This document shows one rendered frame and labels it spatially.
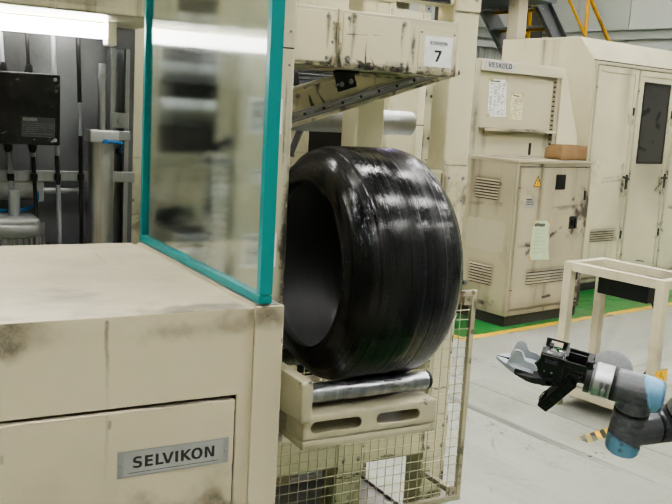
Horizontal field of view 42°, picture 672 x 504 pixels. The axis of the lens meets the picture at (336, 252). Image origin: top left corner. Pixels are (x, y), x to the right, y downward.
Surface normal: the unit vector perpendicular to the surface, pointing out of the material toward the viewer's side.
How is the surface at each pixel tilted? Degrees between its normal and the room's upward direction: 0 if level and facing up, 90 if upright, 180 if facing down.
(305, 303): 55
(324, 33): 90
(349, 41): 90
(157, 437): 90
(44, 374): 90
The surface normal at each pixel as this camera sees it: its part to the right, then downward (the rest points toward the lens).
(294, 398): -0.88, 0.03
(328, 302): 0.43, -0.42
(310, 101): 0.48, 0.17
